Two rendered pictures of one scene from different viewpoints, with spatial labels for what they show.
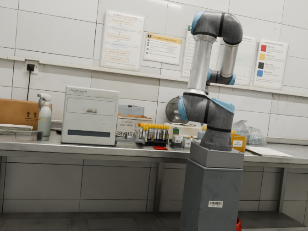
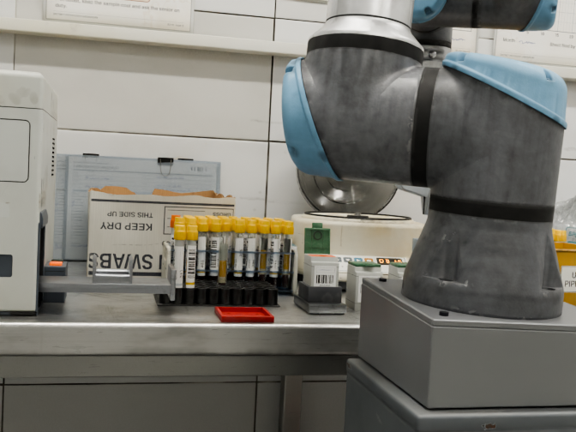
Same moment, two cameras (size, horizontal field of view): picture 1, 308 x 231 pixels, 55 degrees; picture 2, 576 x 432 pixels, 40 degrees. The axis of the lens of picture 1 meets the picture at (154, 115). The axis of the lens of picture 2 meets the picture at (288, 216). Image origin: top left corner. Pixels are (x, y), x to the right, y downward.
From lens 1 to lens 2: 69 cm
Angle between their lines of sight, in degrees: 4
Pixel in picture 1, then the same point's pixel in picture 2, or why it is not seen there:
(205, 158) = (424, 365)
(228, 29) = not seen: outside the picture
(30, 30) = not seen: outside the picture
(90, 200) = not seen: outside the picture
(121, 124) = (107, 226)
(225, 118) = (519, 149)
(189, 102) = (335, 84)
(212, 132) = (459, 225)
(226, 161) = (536, 371)
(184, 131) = (361, 241)
